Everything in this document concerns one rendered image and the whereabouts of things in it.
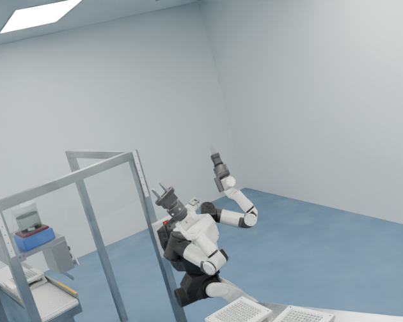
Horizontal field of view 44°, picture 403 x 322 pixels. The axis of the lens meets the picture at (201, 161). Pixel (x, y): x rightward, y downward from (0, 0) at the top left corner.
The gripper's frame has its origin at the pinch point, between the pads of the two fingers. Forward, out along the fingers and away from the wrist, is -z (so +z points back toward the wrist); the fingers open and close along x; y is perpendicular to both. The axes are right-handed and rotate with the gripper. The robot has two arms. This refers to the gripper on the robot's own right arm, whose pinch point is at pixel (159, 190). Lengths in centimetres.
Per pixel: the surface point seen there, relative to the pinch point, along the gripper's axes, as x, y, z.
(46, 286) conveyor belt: -62, -145, 33
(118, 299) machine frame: -24, -215, 111
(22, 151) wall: 46, -419, -36
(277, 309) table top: -4, 27, 80
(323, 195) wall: 240, -227, 228
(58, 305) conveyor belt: -68, -104, 37
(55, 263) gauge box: -51, -97, 13
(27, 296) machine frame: -77, -87, 13
